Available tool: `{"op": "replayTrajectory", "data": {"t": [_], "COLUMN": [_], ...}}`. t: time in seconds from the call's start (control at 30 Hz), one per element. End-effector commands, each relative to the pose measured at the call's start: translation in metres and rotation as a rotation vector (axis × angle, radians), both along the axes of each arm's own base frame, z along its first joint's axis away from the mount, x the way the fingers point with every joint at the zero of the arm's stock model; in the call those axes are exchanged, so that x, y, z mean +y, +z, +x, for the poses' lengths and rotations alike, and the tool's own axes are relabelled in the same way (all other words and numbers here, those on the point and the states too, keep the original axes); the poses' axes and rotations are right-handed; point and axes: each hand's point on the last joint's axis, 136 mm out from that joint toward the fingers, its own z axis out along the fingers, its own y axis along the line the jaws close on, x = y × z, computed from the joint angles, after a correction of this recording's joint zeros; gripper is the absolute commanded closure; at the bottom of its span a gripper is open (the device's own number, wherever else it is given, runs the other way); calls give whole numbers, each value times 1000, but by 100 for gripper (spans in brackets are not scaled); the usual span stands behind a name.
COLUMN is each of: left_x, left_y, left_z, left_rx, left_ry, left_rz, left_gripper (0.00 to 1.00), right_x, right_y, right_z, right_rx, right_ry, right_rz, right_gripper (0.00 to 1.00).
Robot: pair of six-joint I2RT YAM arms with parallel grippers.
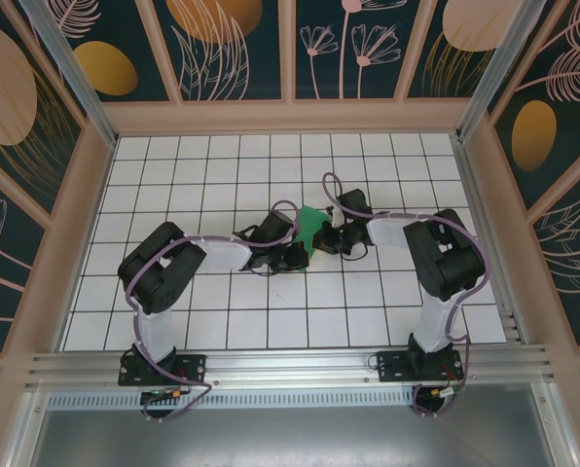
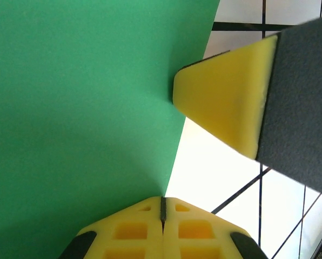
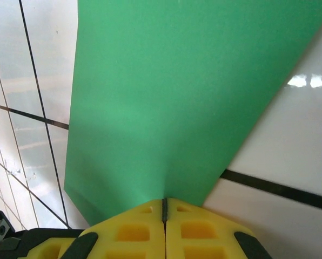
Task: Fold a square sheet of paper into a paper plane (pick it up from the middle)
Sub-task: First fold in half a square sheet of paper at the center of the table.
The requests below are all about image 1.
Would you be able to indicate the green square paper sheet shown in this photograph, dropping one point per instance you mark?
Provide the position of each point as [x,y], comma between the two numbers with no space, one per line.
[309,224]

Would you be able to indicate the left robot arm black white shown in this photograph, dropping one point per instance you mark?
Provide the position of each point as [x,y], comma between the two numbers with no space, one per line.
[154,331]

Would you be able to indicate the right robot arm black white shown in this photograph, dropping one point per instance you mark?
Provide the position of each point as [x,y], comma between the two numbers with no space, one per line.
[436,326]

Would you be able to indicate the grey metal sheet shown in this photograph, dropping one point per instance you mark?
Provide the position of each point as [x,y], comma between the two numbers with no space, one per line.
[290,438]

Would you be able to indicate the aluminium mounting rail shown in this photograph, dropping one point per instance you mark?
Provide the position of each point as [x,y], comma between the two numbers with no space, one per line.
[290,362]

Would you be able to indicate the aluminium side rail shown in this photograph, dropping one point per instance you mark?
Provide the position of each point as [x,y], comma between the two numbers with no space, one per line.
[472,194]

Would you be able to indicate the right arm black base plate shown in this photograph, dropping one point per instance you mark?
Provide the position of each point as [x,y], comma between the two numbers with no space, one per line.
[392,367]

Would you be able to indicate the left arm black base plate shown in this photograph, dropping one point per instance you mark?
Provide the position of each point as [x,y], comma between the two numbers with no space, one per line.
[192,367]

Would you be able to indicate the aluminium frame post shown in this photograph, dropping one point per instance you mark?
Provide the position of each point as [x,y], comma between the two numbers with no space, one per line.
[83,92]
[484,87]

